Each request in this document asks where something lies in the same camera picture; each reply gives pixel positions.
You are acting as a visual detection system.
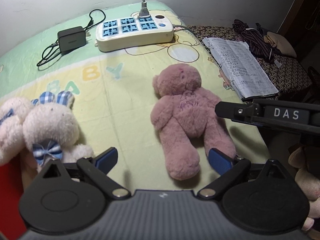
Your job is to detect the white rabbit plush blue ears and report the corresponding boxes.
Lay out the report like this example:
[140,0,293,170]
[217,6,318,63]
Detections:
[23,90,94,172]

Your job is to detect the pink teddy bear plush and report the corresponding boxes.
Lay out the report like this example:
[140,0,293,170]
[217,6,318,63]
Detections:
[150,63,236,180]

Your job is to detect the white rabbit plush blue bow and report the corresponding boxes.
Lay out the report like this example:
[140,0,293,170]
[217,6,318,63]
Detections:
[0,97,34,166]

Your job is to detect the person hand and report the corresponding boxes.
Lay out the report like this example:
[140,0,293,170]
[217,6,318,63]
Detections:
[288,147,319,232]

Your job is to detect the open handwritten notebook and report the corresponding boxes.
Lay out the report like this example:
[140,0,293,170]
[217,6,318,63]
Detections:
[202,37,278,101]

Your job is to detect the dark striped cloth bundle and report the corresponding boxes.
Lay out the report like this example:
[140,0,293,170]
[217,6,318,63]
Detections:
[233,19,274,62]

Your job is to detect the red cardboard box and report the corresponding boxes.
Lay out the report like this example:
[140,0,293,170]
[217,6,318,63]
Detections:
[0,158,26,239]

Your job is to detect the black power adapter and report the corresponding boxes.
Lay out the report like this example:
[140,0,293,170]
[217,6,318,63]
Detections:
[57,26,86,53]

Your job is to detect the white blue power strip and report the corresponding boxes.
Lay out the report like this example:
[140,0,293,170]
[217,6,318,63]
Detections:
[95,11,174,53]

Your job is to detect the black adapter cable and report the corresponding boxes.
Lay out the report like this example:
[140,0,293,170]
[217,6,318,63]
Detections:
[36,9,106,68]

